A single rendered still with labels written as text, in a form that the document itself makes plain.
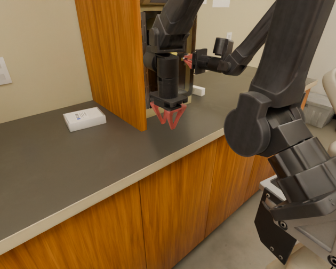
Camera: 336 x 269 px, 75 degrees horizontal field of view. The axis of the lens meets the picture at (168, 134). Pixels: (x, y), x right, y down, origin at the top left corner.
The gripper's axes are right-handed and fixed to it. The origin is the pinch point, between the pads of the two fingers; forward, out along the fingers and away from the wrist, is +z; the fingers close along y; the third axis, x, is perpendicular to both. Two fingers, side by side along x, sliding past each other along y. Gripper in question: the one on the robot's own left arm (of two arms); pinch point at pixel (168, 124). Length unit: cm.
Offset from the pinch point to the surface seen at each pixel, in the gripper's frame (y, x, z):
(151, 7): 33.7, -20.5, -30.4
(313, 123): 27, -284, 106
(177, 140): 9.7, -13.2, 15.7
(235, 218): 7, -74, 110
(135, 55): 24.9, -6.1, -15.6
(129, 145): 18.6, 3.9, 15.6
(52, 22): 77, 5, -25
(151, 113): 33.8, -18.1, 13.7
